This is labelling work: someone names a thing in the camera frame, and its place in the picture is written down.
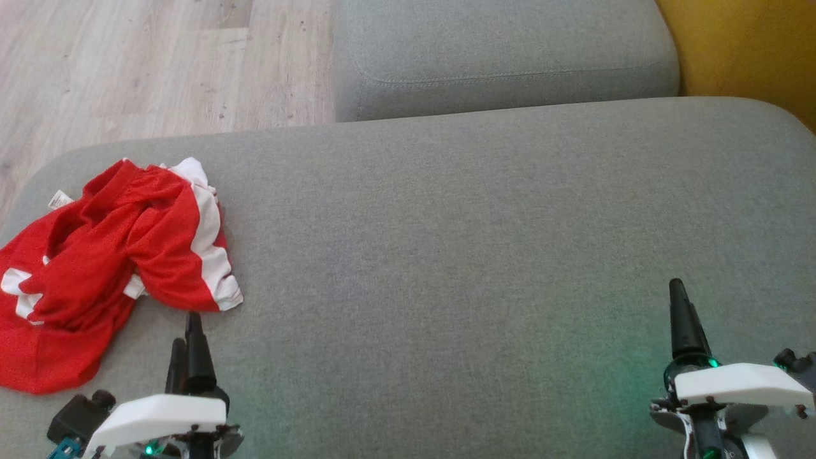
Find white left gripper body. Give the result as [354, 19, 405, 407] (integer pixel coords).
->
[83, 382, 244, 459]

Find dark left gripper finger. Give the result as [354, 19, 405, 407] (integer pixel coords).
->
[184, 312, 218, 393]
[165, 338, 187, 395]

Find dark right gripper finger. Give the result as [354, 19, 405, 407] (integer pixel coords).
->
[668, 278, 703, 364]
[692, 305, 714, 363]

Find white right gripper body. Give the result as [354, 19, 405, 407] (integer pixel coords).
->
[650, 359, 816, 459]

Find red shorts with white stripe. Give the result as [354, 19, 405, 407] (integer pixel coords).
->
[45, 156, 244, 313]

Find large grey sofa seat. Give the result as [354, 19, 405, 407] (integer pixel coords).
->
[0, 97, 816, 459]

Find grey sofa side cushion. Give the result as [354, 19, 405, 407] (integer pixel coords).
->
[333, 0, 681, 123]

